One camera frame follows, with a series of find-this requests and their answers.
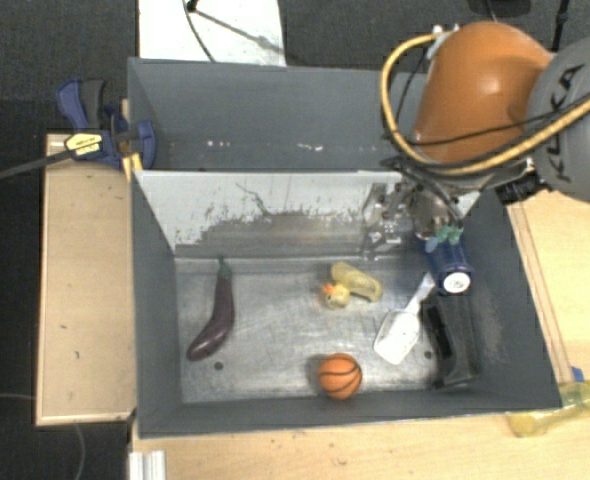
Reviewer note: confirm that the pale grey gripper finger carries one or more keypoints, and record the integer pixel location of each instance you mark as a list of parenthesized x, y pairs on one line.
[(380, 203), (381, 242)]

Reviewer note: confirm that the yellow rubber duck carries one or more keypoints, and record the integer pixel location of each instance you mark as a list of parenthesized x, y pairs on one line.
[(347, 285)]

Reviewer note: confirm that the blue cylinder with white end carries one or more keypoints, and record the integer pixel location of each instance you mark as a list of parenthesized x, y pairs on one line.
[(450, 265)]

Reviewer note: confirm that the white plastic scoop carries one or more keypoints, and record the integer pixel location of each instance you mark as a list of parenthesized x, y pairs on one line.
[(400, 335)]

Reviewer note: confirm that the black plastic block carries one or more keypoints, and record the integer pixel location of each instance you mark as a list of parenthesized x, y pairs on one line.
[(452, 340)]

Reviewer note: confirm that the grey metal bin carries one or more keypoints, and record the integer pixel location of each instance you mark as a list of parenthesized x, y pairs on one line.
[(285, 328)]

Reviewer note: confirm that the orange toy basketball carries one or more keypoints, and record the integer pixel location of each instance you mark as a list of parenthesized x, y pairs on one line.
[(340, 375)]

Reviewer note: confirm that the purple toy eggplant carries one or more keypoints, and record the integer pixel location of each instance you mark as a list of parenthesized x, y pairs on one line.
[(220, 313)]

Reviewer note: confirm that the pale wood board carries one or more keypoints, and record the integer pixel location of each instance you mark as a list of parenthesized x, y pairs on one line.
[(87, 293)]

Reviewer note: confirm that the black cylinder on white bracket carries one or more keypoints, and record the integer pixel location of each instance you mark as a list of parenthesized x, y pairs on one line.
[(517, 188)]

